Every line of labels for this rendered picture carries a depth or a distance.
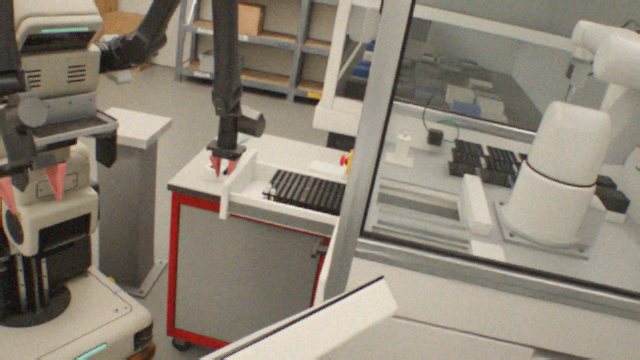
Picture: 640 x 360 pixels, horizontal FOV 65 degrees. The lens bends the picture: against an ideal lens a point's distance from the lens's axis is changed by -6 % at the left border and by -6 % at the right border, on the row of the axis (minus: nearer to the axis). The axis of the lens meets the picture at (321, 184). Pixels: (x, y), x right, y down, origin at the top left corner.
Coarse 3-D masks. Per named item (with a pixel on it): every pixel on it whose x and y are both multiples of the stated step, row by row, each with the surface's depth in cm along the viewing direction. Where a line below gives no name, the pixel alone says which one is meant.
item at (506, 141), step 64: (448, 0) 78; (512, 0) 76; (576, 0) 74; (448, 64) 81; (512, 64) 80; (576, 64) 78; (448, 128) 85; (512, 128) 84; (576, 128) 82; (384, 192) 92; (448, 192) 90; (512, 192) 88; (576, 192) 86; (512, 256) 92; (576, 256) 90
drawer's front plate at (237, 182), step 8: (256, 152) 165; (248, 160) 157; (256, 160) 168; (240, 168) 151; (248, 168) 159; (232, 176) 146; (240, 176) 152; (248, 176) 162; (224, 184) 141; (232, 184) 144; (240, 184) 154; (224, 192) 142; (240, 192) 156; (224, 200) 143; (224, 208) 144; (224, 216) 145
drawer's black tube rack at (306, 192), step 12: (288, 180) 157; (300, 180) 158; (312, 180) 159; (324, 180) 160; (276, 192) 148; (288, 192) 150; (300, 192) 151; (312, 192) 152; (324, 192) 153; (336, 192) 155; (288, 204) 149; (300, 204) 147; (312, 204) 145; (324, 204) 147; (336, 204) 147
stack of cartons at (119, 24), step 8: (96, 0) 518; (104, 0) 517; (112, 0) 534; (104, 8) 521; (112, 8) 538; (104, 16) 525; (112, 16) 525; (120, 16) 524; (128, 16) 527; (136, 16) 534; (144, 16) 541; (104, 24) 528; (112, 24) 528; (120, 24) 528; (128, 24) 527; (136, 24) 526; (104, 32) 532; (112, 32) 532; (120, 32) 531; (128, 32) 530; (96, 40) 535; (144, 64) 554
